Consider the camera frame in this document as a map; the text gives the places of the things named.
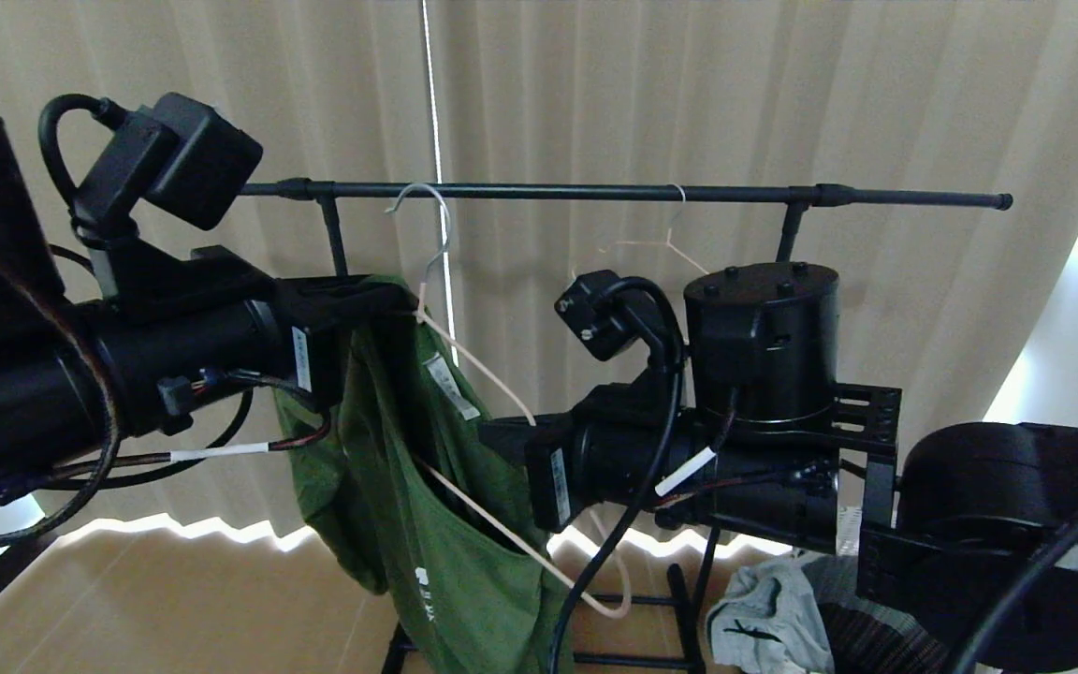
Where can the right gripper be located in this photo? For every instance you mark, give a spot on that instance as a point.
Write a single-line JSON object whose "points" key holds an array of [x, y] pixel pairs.
{"points": [[614, 463]]}

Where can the pink clothes hanger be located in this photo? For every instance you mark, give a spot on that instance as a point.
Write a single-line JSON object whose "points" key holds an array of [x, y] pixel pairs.
{"points": [[502, 524], [642, 243]]}

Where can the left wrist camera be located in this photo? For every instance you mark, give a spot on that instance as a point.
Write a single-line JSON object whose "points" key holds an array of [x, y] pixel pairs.
{"points": [[183, 159]]}

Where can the green long-sleeved shirt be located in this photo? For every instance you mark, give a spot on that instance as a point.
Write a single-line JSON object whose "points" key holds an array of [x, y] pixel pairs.
{"points": [[427, 524]]}

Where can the black clothes rack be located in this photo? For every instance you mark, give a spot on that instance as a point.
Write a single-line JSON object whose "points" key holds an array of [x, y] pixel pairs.
{"points": [[595, 192]]}

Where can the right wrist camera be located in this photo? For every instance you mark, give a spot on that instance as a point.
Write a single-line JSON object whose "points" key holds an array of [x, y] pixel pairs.
{"points": [[595, 318]]}

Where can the white laundry basket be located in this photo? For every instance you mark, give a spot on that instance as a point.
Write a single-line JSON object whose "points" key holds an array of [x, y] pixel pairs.
{"points": [[876, 646]]}

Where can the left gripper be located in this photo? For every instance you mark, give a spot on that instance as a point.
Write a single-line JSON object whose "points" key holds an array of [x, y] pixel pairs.
{"points": [[211, 356]]}

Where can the pale grey garment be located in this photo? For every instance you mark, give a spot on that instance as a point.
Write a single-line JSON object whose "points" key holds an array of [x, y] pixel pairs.
{"points": [[768, 608]]}

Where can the beige curtain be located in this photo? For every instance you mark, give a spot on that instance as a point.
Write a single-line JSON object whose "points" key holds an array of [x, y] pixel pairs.
{"points": [[782, 94]]}

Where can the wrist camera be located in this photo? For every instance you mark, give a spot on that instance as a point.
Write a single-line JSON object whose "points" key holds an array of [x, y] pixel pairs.
{"points": [[595, 318], [183, 159]]}

